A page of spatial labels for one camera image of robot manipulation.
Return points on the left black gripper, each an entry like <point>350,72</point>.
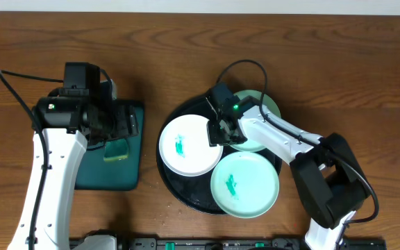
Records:
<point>130,120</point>

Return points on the white plate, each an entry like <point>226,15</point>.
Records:
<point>184,146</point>

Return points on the green yellow sponge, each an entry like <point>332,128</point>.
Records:
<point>116,150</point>

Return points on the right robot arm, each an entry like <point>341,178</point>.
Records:
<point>330,182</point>

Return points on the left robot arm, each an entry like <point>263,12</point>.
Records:
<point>62,164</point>

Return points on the rectangular black water tray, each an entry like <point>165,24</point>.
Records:
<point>118,175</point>

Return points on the mint plate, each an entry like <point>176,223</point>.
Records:
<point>244,185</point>
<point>250,145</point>

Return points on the round black tray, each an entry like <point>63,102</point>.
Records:
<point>194,191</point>

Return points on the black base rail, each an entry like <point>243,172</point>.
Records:
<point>234,244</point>

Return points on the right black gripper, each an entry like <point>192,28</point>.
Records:
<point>214,130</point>

